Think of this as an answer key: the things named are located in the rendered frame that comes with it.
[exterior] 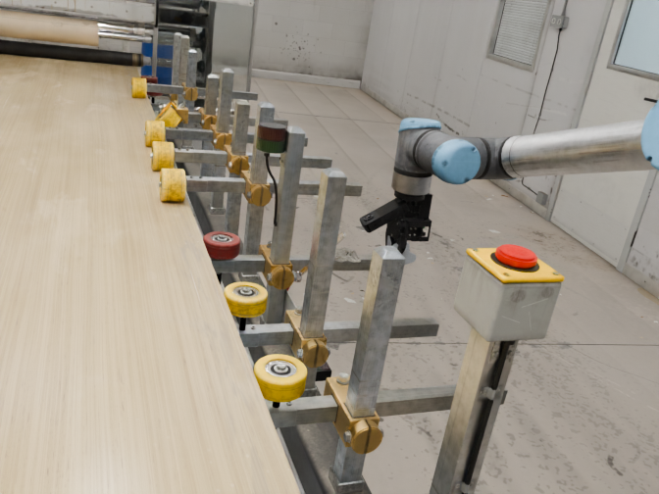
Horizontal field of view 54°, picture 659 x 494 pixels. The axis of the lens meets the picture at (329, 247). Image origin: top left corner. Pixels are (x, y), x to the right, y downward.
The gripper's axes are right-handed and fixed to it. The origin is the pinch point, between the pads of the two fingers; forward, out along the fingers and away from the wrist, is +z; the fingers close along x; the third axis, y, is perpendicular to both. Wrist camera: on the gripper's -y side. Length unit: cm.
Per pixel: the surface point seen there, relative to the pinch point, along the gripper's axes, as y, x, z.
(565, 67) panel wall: 262, 289, -20
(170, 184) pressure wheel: -51, 20, -15
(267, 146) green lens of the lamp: -34.3, -7.5, -31.9
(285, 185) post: -29.6, -6.4, -23.4
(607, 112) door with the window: 256, 227, 1
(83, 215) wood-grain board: -70, 13, -10
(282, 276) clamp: -29.5, -9.0, -3.8
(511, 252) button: -27, -81, -41
